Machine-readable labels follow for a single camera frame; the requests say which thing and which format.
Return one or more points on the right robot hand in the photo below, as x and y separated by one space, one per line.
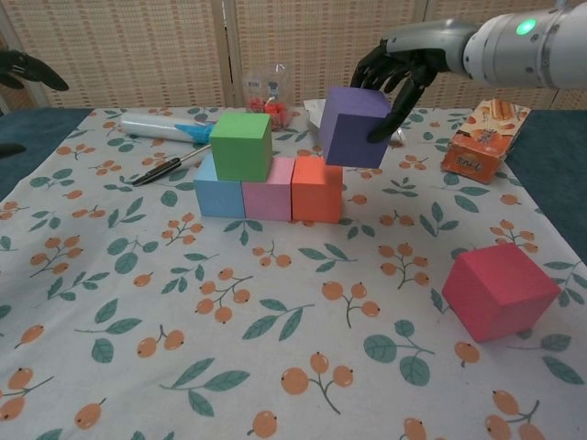
426 46

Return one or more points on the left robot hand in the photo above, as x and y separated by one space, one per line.
27 69

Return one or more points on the purple cube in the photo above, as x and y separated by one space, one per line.
353 133

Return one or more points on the orange cube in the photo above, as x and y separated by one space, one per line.
316 197

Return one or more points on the green cube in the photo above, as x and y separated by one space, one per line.
243 151

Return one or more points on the pink cube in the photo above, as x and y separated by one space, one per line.
268 197

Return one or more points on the blue cube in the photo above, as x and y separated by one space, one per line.
220 199

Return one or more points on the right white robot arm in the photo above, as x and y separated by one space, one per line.
527 46

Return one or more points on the orange biscuit box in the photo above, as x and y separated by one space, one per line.
481 146

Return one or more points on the crumpled snack bag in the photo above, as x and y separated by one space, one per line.
314 110

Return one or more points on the white plastic wrap roll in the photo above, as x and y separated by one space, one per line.
151 126

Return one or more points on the woven folding screen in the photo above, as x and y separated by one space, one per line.
183 46

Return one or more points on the teal table cover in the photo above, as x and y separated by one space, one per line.
550 146

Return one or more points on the clear bag orange items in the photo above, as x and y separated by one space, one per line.
268 103

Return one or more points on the red cube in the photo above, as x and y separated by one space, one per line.
500 293

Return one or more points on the floral tablecloth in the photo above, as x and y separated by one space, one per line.
275 366

